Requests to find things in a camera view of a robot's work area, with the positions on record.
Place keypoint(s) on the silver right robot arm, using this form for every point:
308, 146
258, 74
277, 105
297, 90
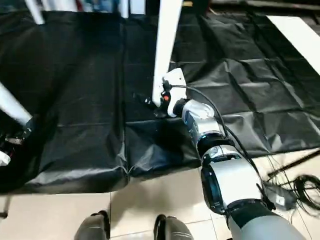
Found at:
230, 170

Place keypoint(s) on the black plastic mat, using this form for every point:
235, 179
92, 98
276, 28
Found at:
75, 100

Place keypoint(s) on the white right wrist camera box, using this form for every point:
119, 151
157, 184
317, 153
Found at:
175, 90

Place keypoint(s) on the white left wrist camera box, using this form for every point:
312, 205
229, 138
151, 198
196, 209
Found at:
4, 158

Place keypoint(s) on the black floor stand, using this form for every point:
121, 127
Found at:
285, 196

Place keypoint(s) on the grey robot foot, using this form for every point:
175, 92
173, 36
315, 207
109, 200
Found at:
94, 227
175, 229

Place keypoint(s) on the grey left robot foot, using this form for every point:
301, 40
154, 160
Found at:
94, 227

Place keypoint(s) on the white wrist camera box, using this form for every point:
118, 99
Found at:
4, 158
175, 90

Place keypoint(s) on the grey right robot foot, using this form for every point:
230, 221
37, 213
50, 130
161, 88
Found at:
175, 229

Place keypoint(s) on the white flat board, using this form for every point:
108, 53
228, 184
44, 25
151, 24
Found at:
300, 40

